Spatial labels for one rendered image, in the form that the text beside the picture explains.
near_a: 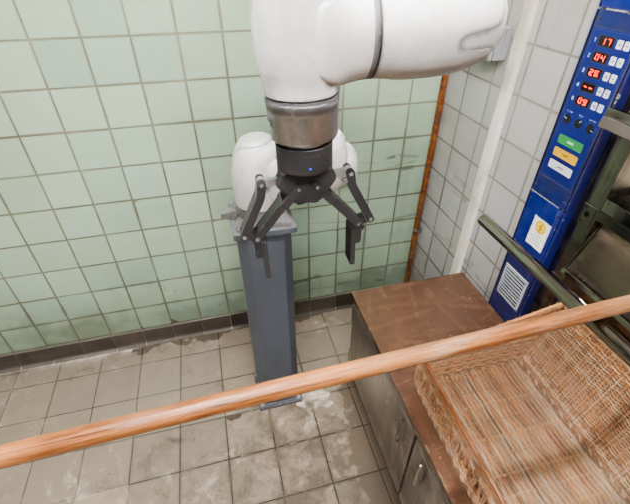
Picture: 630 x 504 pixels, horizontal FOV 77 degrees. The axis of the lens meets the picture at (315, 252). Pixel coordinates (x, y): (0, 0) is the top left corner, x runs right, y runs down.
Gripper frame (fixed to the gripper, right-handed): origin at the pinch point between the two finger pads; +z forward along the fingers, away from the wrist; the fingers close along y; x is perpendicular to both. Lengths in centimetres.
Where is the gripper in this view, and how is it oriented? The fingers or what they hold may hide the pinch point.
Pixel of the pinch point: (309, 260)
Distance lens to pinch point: 64.1
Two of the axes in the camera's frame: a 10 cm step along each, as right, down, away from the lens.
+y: -9.8, 1.5, -1.6
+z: 0.3, 7.9, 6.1
